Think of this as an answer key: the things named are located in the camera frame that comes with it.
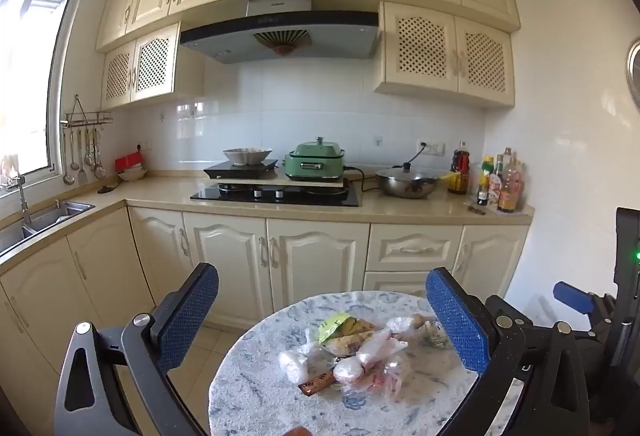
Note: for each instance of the black glass range hood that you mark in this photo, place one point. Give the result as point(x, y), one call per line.
point(280, 33)

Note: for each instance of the brown walnut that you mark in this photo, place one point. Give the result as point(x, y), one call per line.
point(417, 321)

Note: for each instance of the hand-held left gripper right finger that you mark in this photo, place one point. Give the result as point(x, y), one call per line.
point(457, 316)

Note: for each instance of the red label sauce bottle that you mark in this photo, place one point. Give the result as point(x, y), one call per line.
point(497, 188)

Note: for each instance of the brown orange wrapper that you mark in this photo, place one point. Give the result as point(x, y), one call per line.
point(317, 385)

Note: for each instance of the round silver wall fixture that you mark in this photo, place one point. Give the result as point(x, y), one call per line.
point(634, 73)

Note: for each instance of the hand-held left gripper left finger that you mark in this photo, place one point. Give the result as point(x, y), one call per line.
point(190, 311)

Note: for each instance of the green label sauce bottle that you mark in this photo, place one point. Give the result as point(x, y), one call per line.
point(484, 186)

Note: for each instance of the blue white table cloth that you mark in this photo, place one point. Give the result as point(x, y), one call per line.
point(260, 366)

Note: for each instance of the row of hanging metal utensils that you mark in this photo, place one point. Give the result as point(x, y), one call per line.
point(68, 166)

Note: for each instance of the red bowl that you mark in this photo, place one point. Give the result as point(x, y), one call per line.
point(129, 162)

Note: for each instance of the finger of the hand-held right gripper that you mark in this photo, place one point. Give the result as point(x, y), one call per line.
point(575, 296)

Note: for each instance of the white silver packet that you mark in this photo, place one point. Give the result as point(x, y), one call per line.
point(435, 338)

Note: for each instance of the small dark metal tool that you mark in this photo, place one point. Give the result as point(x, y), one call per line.
point(477, 209)

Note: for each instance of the stainless steel sink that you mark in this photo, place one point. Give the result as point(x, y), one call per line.
point(55, 212)

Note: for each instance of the black glass gas hob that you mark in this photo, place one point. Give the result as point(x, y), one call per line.
point(300, 200)

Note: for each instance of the metal wall utensil rack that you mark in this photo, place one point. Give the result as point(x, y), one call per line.
point(87, 118)

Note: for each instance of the light wooden board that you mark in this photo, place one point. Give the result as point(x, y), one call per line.
point(320, 184)

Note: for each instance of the large dark soy sauce bottle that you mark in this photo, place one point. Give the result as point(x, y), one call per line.
point(459, 171)

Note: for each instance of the metal sink faucet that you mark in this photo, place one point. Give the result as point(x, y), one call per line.
point(21, 196)

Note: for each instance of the green electric cooker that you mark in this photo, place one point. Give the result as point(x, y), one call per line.
point(315, 161)

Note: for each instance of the crumpled white plastic wrap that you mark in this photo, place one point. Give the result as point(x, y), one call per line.
point(400, 326)
point(349, 370)
point(295, 363)

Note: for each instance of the black induction cooker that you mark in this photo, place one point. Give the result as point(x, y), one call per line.
point(225, 170)

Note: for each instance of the pink print plastic bag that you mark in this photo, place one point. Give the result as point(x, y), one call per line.
point(385, 378)

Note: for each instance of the beige stone countertop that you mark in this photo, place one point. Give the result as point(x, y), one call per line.
point(400, 208)

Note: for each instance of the stainless steel wok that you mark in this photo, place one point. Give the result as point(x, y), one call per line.
point(407, 186)

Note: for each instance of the clear plastic bag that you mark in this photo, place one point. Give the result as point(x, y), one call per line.
point(380, 346)

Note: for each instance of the kitchen window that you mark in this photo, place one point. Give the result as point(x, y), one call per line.
point(25, 81)

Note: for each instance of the white double wall socket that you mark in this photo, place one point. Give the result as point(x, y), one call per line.
point(434, 147)

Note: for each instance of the cream lattice door wall cabinet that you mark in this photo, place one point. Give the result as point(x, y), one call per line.
point(425, 46)
point(150, 61)

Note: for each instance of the green snack packet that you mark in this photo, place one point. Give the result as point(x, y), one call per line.
point(334, 328)

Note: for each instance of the white bowl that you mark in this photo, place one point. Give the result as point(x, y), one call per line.
point(132, 174)

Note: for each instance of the clear yellow snack bag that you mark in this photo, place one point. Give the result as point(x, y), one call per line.
point(350, 342)

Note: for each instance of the metal mixing bowl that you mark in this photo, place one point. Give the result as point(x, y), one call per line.
point(247, 156)

